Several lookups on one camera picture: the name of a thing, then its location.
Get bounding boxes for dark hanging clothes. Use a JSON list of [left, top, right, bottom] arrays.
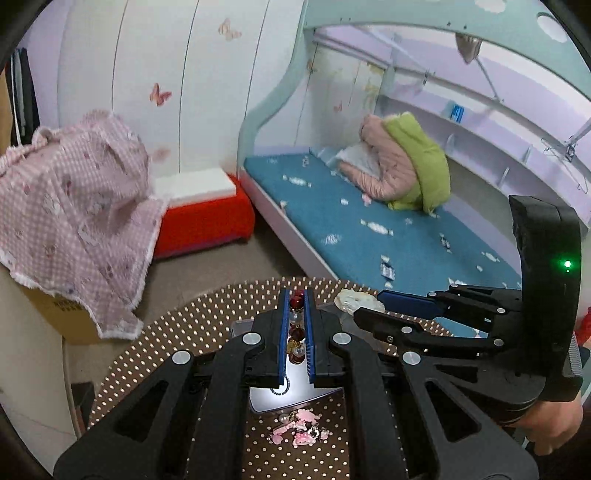
[[8, 47, 41, 149]]

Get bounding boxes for pink butterfly sticker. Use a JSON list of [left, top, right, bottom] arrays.
[[218, 18, 243, 42], [149, 82, 173, 107]]

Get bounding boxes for white pillow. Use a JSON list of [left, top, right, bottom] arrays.
[[336, 143, 385, 180]]

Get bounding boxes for blue patterned mattress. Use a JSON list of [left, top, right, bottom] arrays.
[[243, 148, 525, 340]]

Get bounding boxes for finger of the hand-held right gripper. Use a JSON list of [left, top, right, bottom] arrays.
[[378, 284, 525, 340], [353, 307, 509, 370]]

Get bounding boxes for white foam block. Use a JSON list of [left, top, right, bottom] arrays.
[[154, 167, 237, 204]]

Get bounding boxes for cardboard box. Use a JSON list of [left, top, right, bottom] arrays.
[[21, 281, 112, 346]]

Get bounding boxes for brown dotted tablecloth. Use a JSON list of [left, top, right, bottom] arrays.
[[87, 276, 457, 480]]

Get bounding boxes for red beaded bracelet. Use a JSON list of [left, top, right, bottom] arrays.
[[287, 290, 307, 368]]

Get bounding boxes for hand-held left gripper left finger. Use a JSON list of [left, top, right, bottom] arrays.
[[53, 288, 293, 480]]

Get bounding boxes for teal bunk bed frame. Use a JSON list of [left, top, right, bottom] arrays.
[[237, 0, 591, 296]]

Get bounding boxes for pink quilted jacket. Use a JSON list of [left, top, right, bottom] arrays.
[[339, 114, 419, 200]]

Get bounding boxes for red storage box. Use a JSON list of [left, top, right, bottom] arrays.
[[151, 174, 256, 260]]

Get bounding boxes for pink dotted cloth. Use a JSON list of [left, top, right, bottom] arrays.
[[0, 110, 170, 341]]

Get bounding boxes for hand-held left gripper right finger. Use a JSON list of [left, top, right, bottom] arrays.
[[302, 290, 541, 480]]

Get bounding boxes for person's right hand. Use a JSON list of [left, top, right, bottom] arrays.
[[519, 398, 585, 457]]

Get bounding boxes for green jacket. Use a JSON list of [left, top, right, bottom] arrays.
[[385, 113, 451, 214]]

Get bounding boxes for wire clothes hanger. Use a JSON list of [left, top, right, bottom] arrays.
[[540, 133, 590, 195]]

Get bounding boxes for white wardrobe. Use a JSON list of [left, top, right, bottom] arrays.
[[56, 0, 308, 186]]

